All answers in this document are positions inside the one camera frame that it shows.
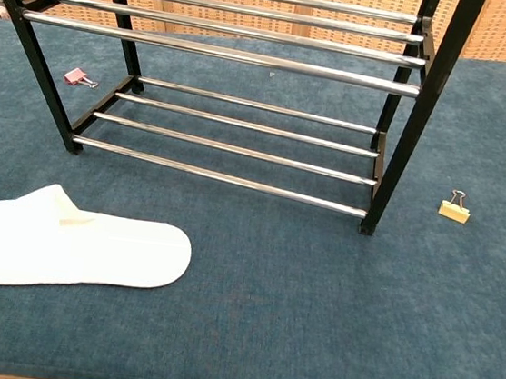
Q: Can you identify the black chrome-bar shoe rack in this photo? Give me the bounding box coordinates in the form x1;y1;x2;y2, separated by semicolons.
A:
0;0;489;248

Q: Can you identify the blue carpet mat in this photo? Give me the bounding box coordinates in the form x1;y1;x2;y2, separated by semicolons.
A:
0;4;506;379

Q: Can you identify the yellow binder clip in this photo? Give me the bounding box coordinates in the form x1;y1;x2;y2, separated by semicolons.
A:
436;187;474;226

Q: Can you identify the white slipper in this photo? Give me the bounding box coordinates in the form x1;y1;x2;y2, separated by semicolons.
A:
0;177;199;308

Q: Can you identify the pink tag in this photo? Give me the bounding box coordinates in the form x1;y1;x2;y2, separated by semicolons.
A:
63;65;101;89

